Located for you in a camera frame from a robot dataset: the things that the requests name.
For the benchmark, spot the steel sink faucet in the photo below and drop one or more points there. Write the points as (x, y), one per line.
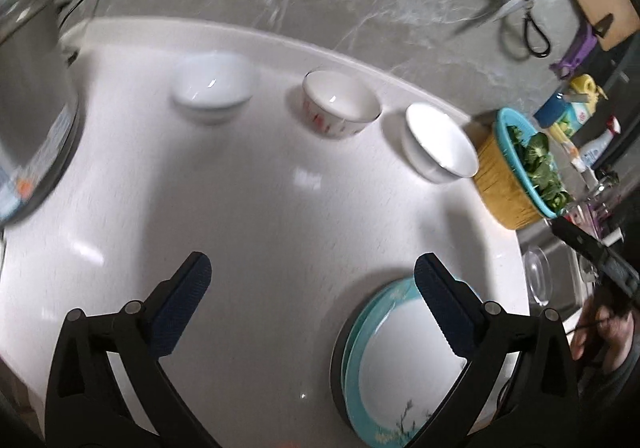
(596, 188)

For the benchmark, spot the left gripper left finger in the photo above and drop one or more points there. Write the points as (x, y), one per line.
(174, 301)

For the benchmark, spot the purple hanging tool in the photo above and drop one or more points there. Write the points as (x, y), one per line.
(583, 44)

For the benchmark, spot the large white bowl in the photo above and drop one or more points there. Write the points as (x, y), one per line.
(436, 146)

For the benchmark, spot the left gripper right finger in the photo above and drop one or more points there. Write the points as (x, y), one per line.
(454, 305)

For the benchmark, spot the right hand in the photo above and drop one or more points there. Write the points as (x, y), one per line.
(598, 322)

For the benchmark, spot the floral patterned bowl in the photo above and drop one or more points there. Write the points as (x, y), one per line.
(336, 105)

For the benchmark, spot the black handled kitchen scissors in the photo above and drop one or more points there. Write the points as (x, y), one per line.
(536, 42)

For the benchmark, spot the stainless steel rice cooker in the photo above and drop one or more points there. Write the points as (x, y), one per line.
(39, 105)

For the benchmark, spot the grey rim white plate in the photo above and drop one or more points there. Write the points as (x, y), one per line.
(339, 349)

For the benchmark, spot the teal rim plate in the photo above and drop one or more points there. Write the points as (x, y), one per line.
(400, 369)
(398, 289)

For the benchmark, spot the white spray bottle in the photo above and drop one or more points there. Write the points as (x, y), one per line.
(594, 149)

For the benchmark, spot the small white bowl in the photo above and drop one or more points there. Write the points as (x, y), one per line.
(213, 87)

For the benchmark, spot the green leafy vegetables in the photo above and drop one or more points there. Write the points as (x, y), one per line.
(537, 162)

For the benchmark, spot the blue cup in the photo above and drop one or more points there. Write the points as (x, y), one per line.
(552, 110)

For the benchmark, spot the yellow detergent bottle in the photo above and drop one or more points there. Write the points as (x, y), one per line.
(574, 106)

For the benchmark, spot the yellow basket teal colander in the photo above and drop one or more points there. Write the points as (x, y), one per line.
(501, 180)

